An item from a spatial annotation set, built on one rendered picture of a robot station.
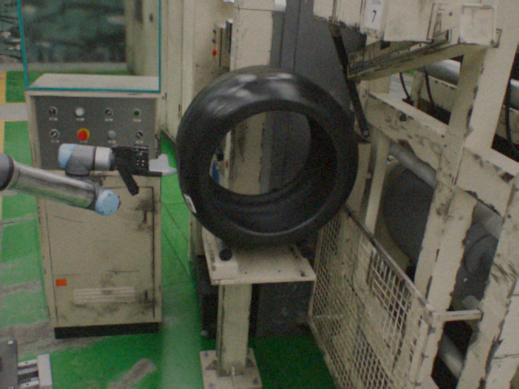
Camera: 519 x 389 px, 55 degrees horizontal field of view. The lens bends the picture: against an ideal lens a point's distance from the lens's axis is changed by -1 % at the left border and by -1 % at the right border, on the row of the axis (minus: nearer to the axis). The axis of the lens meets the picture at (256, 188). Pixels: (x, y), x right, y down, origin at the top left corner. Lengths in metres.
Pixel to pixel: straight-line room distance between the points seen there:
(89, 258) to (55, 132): 0.62
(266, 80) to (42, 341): 1.86
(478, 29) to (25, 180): 1.16
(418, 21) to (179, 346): 1.97
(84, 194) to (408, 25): 0.98
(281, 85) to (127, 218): 1.16
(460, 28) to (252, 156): 0.97
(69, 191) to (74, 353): 1.39
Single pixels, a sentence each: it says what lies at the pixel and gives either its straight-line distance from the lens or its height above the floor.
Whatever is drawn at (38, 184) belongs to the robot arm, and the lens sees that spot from 1.43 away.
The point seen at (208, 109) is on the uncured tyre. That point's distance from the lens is 1.53.
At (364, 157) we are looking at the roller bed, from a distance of 2.02.
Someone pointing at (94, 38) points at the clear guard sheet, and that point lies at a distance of 2.23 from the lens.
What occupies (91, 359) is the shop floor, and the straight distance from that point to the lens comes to 2.70.
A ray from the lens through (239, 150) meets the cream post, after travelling 1.94.
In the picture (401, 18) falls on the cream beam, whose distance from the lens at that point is 1.33.
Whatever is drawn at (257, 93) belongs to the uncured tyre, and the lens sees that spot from 1.51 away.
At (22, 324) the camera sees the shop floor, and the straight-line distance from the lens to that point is 2.99.
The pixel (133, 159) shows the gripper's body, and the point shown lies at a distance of 1.62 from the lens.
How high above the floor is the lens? 1.76
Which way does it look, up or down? 23 degrees down
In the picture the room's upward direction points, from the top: 4 degrees clockwise
